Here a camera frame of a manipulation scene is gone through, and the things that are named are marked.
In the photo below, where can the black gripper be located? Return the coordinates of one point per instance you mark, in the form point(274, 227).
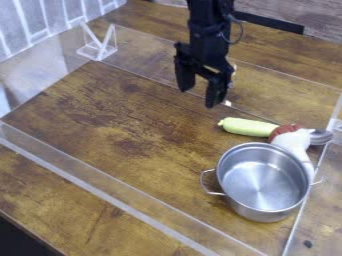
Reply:
point(206, 50)

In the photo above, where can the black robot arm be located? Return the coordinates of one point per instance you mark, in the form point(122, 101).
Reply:
point(209, 11)

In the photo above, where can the red white toy mushroom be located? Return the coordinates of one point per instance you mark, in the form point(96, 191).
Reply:
point(293, 138)

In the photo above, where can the stainless steel pot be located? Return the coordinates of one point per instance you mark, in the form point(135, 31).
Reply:
point(263, 180)

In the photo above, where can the clear acrylic front barrier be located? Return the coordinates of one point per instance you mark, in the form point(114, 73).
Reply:
point(189, 230)

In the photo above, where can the clear acrylic triangle bracket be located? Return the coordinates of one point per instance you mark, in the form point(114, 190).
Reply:
point(98, 49)

